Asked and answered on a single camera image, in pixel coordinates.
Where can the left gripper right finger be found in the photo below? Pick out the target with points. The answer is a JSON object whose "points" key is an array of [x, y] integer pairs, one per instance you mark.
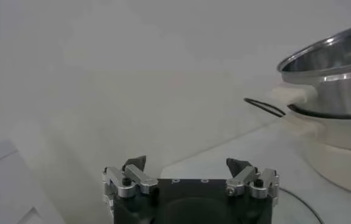
{"points": [[245, 176]]}

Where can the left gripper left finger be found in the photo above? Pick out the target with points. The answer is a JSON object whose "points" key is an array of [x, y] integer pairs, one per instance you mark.
{"points": [[138, 176]]}

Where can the white electric cooker base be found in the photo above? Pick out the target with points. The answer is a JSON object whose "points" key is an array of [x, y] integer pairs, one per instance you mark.
{"points": [[342, 143]]}

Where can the white cabinet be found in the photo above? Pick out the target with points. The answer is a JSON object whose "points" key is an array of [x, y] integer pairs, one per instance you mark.
{"points": [[5, 188]]}

